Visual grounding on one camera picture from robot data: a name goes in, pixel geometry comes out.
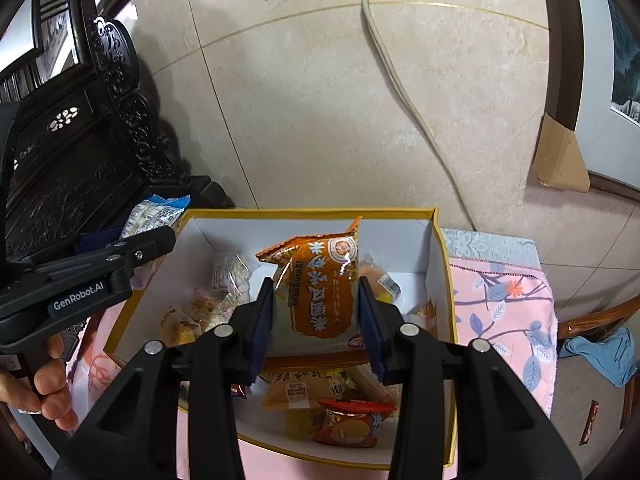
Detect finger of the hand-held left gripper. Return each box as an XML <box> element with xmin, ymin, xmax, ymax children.
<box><xmin>30</xmin><ymin>225</ymin><xmax>177</xmax><ymax>286</ymax></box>
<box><xmin>74</xmin><ymin>227</ymin><xmax>126</xmax><ymax>256</ymax></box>

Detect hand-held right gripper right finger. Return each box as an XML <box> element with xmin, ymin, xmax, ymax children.
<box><xmin>357</xmin><ymin>275</ymin><xmax>583</xmax><ymax>480</ymax></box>

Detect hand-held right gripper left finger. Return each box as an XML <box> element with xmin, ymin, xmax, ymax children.
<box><xmin>52</xmin><ymin>276</ymin><xmax>275</xmax><ymax>480</ymax></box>

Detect blue white snack packet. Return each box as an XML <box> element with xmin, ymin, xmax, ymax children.
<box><xmin>117</xmin><ymin>194</ymin><xmax>192</xmax><ymax>291</ymax></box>

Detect bread bun packet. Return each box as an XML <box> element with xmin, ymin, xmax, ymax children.
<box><xmin>361</xmin><ymin>254</ymin><xmax>402</xmax><ymax>306</ymax></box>

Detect orange snack packet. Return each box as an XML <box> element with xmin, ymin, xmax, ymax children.
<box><xmin>256</xmin><ymin>216</ymin><xmax>373</xmax><ymax>356</ymax></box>

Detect yellow cardboard box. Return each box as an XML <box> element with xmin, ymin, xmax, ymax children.
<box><xmin>102</xmin><ymin>207</ymin><xmax>458</xmax><ymax>466</ymax></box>

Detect person's left hand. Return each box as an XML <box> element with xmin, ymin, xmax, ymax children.
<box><xmin>0</xmin><ymin>335</ymin><xmax>81</xmax><ymax>433</ymax></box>

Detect clear small snack packet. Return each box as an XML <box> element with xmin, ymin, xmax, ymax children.
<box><xmin>187</xmin><ymin>285</ymin><xmax>241</xmax><ymax>333</ymax></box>

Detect dark carved wooden bench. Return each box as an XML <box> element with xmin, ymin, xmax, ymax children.
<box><xmin>0</xmin><ymin>0</ymin><xmax>236</xmax><ymax>271</ymax></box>

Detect white balls snack packet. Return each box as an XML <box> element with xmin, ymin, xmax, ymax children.
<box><xmin>210</xmin><ymin>252</ymin><xmax>253</xmax><ymax>306</ymax></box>

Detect tan snack packet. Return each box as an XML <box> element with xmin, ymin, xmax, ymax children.
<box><xmin>262</xmin><ymin>370</ymin><xmax>331</xmax><ymax>411</ymax></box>

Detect yellow cookie packet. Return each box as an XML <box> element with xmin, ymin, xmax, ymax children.
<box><xmin>159</xmin><ymin>305</ymin><xmax>203</xmax><ymax>348</ymax></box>

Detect red biscuit packet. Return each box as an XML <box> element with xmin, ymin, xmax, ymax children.
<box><xmin>312</xmin><ymin>399</ymin><xmax>396</xmax><ymax>450</ymax></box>

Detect yellow clear snack packet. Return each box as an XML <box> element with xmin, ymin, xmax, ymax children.
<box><xmin>284</xmin><ymin>407</ymin><xmax>326</xmax><ymax>442</ymax></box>

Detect pink floral blanket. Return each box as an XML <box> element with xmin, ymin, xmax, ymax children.
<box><xmin>65</xmin><ymin>227</ymin><xmax>558</xmax><ymax>480</ymax></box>

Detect beige seat cushion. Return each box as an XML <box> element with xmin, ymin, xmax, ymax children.
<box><xmin>550</xmin><ymin>355</ymin><xmax>631</xmax><ymax>461</ymax></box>

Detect wooden chair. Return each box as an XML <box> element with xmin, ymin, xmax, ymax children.
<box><xmin>555</xmin><ymin>295</ymin><xmax>640</xmax><ymax>431</ymax></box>

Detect blue cloth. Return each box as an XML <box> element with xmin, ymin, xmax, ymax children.
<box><xmin>559</xmin><ymin>327</ymin><xmax>638</xmax><ymax>388</ymax></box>

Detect dark red stick packet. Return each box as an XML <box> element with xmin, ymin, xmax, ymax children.
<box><xmin>579</xmin><ymin>399</ymin><xmax>601</xmax><ymax>447</ymax></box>

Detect cardboard corner protector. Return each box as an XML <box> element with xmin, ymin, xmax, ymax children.
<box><xmin>531</xmin><ymin>112</ymin><xmax>592</xmax><ymax>193</ymax></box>

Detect framed lotus painting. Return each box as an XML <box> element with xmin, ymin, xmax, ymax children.
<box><xmin>537</xmin><ymin>0</ymin><xmax>640</xmax><ymax>201</ymax></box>

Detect grey power cable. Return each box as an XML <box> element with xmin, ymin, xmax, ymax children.
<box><xmin>360</xmin><ymin>0</ymin><xmax>476</xmax><ymax>231</ymax></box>

